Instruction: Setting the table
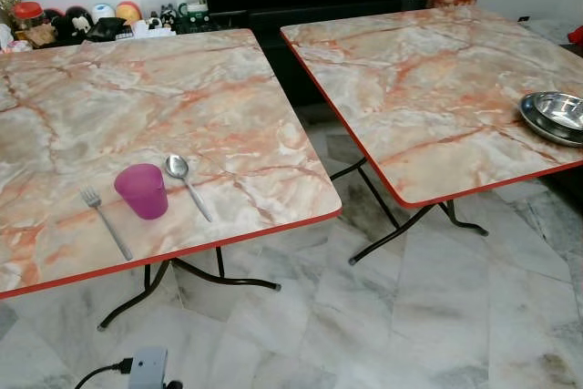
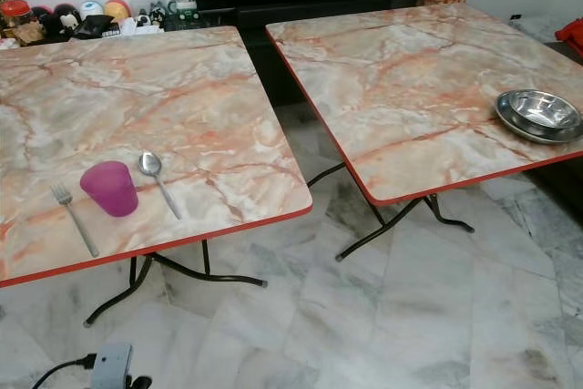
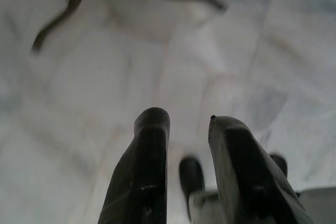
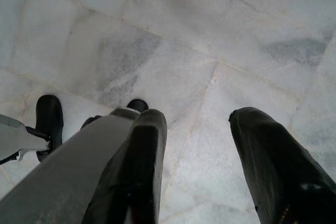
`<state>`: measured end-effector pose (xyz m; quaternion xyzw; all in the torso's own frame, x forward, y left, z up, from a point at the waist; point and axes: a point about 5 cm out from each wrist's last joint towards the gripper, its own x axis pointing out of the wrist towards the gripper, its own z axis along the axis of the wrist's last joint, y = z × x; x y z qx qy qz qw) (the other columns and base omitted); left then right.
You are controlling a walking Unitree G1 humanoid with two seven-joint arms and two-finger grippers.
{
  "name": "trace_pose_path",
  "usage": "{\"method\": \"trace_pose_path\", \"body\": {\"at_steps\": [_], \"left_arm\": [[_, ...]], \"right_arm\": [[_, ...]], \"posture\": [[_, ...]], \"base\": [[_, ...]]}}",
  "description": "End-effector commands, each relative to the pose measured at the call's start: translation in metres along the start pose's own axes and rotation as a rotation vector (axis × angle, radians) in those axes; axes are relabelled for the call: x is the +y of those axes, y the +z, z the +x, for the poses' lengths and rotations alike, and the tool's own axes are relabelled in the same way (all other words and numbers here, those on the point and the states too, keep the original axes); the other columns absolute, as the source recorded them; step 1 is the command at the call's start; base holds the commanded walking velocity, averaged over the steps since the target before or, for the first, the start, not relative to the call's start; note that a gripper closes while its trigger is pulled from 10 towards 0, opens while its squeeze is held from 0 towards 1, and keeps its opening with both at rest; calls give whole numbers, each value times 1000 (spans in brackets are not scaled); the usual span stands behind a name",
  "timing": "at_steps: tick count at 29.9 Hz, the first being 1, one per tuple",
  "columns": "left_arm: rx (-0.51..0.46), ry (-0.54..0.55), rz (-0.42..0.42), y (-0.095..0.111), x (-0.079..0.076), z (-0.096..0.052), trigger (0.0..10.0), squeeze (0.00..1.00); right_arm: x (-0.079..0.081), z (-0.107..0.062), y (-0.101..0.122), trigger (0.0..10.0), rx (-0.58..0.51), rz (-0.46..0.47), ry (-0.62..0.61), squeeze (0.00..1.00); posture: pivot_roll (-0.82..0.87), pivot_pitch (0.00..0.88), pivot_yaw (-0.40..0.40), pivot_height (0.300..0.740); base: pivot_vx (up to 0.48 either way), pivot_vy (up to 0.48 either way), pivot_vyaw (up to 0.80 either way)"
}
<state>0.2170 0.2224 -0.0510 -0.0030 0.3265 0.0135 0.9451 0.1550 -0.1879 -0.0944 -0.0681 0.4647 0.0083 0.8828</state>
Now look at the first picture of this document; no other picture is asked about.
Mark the purple plastic cup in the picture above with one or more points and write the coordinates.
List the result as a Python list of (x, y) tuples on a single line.
[(144, 196)]

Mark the steel fork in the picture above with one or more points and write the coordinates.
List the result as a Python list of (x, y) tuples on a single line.
[(89, 198)]

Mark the steel spoon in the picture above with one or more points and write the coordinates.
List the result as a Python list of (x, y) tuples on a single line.
[(176, 166)]

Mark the marble top folding table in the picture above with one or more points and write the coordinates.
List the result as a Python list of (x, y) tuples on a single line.
[(428, 88), (182, 107)]

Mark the steel plate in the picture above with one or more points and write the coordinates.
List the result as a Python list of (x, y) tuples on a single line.
[(539, 132)]

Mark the steel bowl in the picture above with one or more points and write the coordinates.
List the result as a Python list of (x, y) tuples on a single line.
[(560, 111)]

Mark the yellow pink round toy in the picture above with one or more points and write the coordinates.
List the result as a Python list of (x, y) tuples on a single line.
[(128, 12)]

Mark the black mouse plush toy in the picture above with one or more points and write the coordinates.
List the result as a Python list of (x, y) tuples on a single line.
[(78, 21)]

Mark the white blue round toy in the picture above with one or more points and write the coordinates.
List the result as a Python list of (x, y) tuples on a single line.
[(103, 12)]

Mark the red lid jar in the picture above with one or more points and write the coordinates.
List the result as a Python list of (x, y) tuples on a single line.
[(27, 15)]

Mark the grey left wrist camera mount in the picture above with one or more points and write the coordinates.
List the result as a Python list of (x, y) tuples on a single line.
[(148, 369)]

